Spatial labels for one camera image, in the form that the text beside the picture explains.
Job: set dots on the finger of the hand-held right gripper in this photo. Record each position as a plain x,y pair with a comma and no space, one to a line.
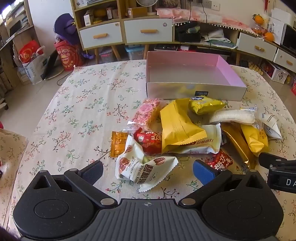
269,158

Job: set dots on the clear plastic storage bin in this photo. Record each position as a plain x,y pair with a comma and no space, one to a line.
135,53

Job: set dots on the large yellow snack packet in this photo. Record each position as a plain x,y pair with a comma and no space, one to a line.
178,125

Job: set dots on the pink cardboard box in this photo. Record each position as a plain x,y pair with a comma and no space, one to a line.
185,76

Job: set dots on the wooden bookshelf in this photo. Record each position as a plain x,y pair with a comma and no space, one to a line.
13,46

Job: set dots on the black flat bag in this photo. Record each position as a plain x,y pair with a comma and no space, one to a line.
49,66

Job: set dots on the orange fruit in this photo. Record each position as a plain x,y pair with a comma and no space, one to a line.
269,37
258,19

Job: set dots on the white box with dark print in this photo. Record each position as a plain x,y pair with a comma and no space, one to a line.
277,74

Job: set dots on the small white box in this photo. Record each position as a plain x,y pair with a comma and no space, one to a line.
88,18

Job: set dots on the pile of papers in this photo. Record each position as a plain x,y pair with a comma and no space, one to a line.
217,39

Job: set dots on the orange snack packet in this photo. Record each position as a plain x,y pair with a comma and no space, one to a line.
118,143

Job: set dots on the brown cardboard box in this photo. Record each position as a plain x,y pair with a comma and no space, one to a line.
137,12

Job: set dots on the purple hat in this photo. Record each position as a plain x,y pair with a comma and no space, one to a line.
64,27

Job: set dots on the wide white cabinet drawer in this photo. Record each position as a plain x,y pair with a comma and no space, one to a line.
256,45

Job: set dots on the clear white rice cracker packet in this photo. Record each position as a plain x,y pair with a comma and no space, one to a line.
233,115

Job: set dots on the cream white snack packet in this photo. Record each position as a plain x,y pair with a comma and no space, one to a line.
208,139

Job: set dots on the wall socket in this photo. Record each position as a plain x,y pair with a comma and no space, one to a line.
210,4

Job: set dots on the white drawer with round sticker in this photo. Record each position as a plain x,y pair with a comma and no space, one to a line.
148,30

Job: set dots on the white triangular nut packet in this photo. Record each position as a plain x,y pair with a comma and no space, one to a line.
271,126

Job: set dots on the white and red shopping bag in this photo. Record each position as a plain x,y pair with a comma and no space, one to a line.
30,62

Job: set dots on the white desk fan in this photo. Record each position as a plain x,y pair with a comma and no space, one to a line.
145,4

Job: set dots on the narrow white cabinet drawer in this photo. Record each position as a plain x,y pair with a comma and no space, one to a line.
285,60

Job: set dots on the yellow foam sheet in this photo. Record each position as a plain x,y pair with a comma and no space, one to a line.
255,65

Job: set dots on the wooden shelf cabinet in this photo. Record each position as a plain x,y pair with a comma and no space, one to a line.
120,14

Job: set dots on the curved wooden side cabinet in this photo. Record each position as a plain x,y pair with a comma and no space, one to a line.
233,39

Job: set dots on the plain yellow snack packet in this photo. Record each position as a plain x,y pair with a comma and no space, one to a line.
254,139

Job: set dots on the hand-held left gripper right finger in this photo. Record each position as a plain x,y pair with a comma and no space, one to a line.
203,172

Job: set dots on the pink lace cloth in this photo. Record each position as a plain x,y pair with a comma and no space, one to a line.
208,16

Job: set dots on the yellow packet with blue label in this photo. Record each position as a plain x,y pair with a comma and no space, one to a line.
204,104

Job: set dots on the red snack packet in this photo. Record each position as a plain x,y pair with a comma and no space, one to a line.
220,161
149,140

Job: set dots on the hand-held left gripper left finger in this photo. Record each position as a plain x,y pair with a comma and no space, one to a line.
92,172

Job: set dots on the long gold snack packet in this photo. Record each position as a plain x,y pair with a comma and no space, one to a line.
238,146

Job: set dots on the pink label rice cracker packet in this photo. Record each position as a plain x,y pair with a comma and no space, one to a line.
145,111

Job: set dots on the black pouch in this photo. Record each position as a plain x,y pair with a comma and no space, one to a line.
187,33

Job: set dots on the red gift bag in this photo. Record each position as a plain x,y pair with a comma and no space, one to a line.
69,56

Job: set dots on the microwave oven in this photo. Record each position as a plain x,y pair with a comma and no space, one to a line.
289,37

